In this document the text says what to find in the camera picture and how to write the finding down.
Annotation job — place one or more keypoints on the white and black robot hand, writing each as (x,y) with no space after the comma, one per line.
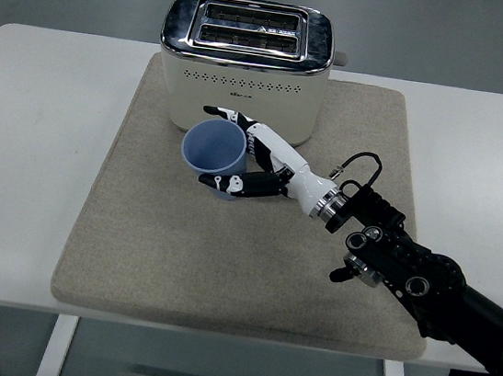
(307,184)

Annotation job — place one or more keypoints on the blue ribbed plastic cup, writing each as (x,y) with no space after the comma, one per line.
(212,148)

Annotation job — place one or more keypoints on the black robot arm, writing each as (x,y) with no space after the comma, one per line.
(430,276)

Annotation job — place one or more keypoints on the cream and chrome toaster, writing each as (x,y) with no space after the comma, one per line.
(241,89)

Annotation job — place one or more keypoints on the beige felt mat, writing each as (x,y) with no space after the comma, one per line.
(179,243)

